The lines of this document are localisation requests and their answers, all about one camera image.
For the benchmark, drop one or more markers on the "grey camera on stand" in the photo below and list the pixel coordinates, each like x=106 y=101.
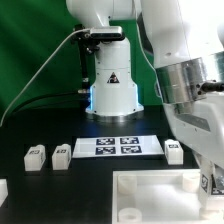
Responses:
x=111 y=33

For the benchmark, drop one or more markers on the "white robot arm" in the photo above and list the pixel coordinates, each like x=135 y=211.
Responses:
x=188 y=61

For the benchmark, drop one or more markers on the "white part left edge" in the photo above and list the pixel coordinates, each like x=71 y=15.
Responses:
x=3 y=191

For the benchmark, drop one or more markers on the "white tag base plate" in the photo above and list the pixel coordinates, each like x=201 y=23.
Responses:
x=117 y=146

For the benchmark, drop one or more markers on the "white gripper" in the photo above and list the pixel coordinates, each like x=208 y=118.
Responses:
x=202 y=127

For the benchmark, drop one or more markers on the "white square table top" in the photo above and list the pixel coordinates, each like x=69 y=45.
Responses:
x=160 y=197

